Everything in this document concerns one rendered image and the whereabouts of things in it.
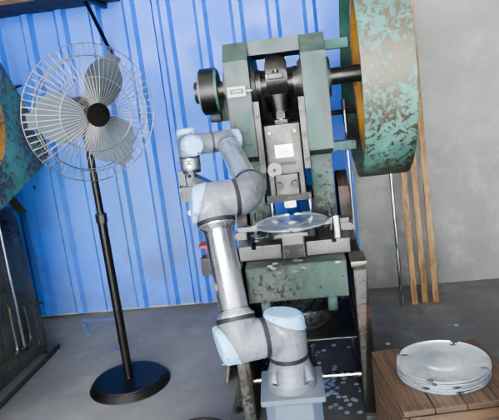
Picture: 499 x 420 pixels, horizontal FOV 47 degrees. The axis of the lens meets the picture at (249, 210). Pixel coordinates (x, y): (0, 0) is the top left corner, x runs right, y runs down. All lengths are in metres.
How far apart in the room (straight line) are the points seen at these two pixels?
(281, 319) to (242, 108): 0.92
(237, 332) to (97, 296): 2.39
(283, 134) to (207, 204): 0.70
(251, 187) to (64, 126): 1.01
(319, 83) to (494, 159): 1.74
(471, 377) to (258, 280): 0.84
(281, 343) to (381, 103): 0.86
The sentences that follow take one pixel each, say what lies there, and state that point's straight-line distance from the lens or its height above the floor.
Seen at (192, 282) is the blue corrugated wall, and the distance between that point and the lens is 3.73.
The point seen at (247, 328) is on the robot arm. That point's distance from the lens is 1.64.
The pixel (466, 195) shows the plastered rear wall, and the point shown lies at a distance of 3.71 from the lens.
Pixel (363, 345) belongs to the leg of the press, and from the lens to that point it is 2.29.
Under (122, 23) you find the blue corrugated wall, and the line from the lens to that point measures 3.65.
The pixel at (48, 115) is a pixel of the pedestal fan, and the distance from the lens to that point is 2.46.
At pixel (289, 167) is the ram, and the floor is 1.00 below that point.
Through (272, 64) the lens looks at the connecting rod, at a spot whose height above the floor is 1.40.
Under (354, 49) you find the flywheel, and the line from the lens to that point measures 2.65.
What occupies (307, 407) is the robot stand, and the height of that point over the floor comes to 0.41.
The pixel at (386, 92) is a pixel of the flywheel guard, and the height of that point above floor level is 1.25.
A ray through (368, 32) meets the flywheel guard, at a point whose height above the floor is 1.45.
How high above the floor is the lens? 1.31
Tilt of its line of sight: 11 degrees down
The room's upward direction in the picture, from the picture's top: 7 degrees counter-clockwise
